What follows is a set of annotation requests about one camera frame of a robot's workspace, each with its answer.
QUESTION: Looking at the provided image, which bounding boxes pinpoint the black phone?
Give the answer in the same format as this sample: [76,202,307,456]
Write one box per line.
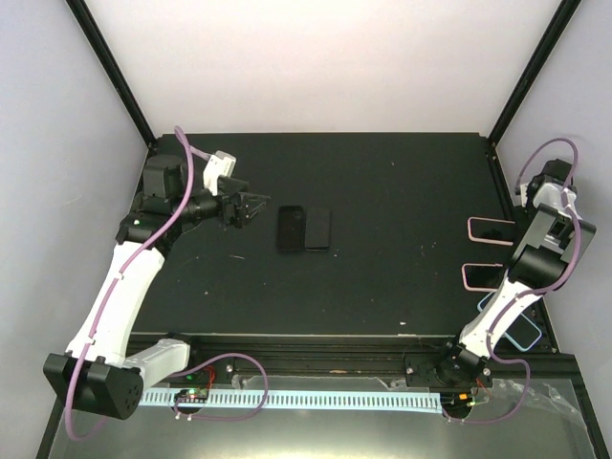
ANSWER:
[276,206,306,253]

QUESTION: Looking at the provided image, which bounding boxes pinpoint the black phone case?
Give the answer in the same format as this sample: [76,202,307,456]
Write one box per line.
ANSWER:
[304,208,331,251]

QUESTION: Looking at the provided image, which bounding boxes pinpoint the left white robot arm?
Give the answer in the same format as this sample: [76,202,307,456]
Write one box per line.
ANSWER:
[43,151,268,420]

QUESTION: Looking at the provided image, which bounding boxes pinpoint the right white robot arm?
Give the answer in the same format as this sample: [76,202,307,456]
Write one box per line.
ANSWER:
[434,159,597,386]

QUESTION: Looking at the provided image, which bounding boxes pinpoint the middle pink cased phone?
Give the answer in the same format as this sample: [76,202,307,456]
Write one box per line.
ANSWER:
[461,263,506,292]

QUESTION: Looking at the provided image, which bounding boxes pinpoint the pink cased phone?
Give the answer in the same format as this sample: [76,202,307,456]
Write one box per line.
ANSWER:
[461,263,506,292]
[467,216,517,246]

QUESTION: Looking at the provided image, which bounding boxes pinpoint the far pink cased phone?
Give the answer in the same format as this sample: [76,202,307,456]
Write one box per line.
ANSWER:
[467,216,517,246]

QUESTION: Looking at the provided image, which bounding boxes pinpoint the blue cased phone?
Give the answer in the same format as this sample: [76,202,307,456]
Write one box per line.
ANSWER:
[499,306,544,353]

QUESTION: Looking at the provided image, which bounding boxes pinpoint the left small circuit board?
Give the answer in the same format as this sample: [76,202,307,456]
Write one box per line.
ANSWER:
[174,388,209,404]

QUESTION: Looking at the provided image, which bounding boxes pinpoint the small circuit board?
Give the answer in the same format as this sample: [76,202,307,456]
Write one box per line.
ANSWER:
[440,392,479,408]
[174,388,209,404]

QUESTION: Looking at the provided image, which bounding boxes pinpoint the right small circuit board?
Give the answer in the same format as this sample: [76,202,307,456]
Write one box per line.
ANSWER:
[440,392,479,408]

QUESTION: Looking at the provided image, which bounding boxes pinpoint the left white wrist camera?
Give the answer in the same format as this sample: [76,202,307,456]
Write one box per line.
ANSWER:
[202,150,236,196]

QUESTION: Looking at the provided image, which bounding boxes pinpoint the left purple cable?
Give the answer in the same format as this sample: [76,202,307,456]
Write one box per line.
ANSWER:
[64,125,211,441]

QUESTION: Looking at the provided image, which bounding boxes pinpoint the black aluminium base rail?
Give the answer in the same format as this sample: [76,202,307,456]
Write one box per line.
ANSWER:
[147,333,579,383]

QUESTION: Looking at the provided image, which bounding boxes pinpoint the left black frame post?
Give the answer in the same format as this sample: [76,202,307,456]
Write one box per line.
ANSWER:
[65,0,158,156]

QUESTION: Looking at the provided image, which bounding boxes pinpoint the black frame post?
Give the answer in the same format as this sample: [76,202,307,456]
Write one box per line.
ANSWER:
[487,0,582,148]
[65,0,158,156]

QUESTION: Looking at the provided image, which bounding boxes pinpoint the white slotted cable duct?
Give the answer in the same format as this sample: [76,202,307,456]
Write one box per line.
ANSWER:
[140,388,443,414]

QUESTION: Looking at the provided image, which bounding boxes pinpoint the right black frame post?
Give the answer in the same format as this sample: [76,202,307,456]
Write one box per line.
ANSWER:
[487,0,582,148]

